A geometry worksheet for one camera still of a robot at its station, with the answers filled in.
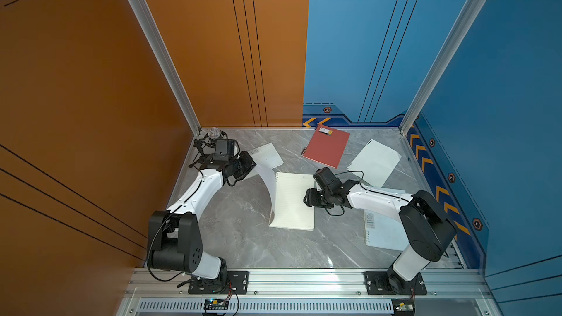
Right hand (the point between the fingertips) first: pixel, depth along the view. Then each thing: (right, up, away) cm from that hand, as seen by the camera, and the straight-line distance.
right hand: (307, 201), depth 90 cm
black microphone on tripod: (-42, +23, +1) cm, 48 cm away
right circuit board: (+30, -30, -19) cm, 46 cm away
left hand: (-21, +17, -1) cm, 27 cm away
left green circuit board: (-33, -29, -18) cm, 48 cm away
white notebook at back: (-19, +18, +20) cm, 33 cm away
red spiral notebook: (+12, +23, +24) cm, 35 cm away
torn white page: (+34, +14, +16) cm, 40 cm away
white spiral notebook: (-8, +2, +12) cm, 15 cm away
